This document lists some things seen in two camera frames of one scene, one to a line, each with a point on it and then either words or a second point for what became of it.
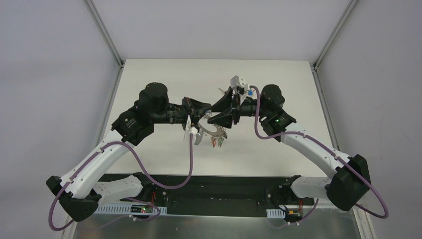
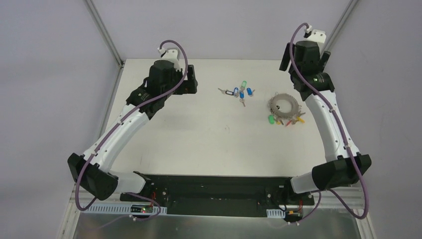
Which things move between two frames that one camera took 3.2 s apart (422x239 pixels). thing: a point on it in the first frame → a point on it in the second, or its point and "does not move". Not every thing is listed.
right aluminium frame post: x=335 y=33 does not move
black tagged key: x=224 y=92 does not move
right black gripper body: x=235 y=108 → x=285 y=57
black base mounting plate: x=219 y=195 does not move
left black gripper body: x=190 y=109 → x=189 y=81
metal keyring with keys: x=218 y=136 → x=292 y=117
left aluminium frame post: x=105 y=33 does not move
